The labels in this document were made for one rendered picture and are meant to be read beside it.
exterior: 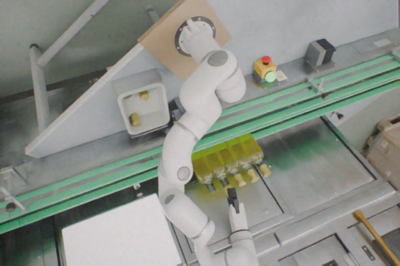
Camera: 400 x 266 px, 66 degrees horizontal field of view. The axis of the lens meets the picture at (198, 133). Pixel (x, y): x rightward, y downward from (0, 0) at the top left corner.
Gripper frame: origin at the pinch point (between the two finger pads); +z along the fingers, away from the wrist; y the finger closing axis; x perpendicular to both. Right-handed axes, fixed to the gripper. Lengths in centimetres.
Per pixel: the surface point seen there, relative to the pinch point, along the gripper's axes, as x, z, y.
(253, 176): -9.9, 6.2, 1.3
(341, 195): -49, 0, -15
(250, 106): -14.0, 32.2, 13.2
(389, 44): -88, 59, 16
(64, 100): 78, 80, -16
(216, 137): 1.8, 23.8, 6.0
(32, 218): 77, 4, -4
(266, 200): -16.1, 1.7, -12.8
